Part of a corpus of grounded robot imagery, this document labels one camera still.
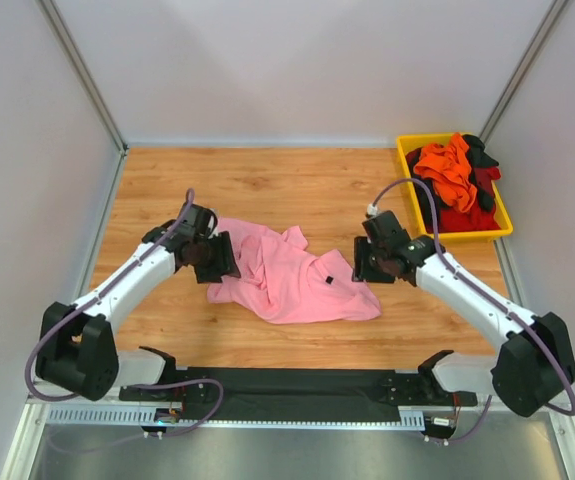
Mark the right corner aluminium post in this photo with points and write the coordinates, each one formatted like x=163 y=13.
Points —
x=555 y=11

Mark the red t shirt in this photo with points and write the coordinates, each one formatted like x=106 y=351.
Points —
x=481 y=216

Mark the yellow plastic bin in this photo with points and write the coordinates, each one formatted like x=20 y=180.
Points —
x=408 y=143

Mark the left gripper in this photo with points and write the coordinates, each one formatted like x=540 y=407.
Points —
x=215 y=257

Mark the corner aluminium post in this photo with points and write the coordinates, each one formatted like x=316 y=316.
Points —
x=65 y=39
x=555 y=11

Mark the black t shirt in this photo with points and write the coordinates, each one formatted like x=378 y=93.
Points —
x=429 y=202

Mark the aluminium frame rail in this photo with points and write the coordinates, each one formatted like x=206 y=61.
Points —
x=523 y=390

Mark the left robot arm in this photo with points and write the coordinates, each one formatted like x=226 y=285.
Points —
x=77 y=349

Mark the pink t shirt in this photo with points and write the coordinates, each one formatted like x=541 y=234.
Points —
x=282 y=283

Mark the left corner aluminium post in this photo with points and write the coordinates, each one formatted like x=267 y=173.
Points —
x=65 y=39

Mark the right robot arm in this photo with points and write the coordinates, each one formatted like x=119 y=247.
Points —
x=533 y=360

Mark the orange t shirt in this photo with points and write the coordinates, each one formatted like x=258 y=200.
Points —
x=448 y=168

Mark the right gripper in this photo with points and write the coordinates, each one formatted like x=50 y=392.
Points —
x=364 y=259

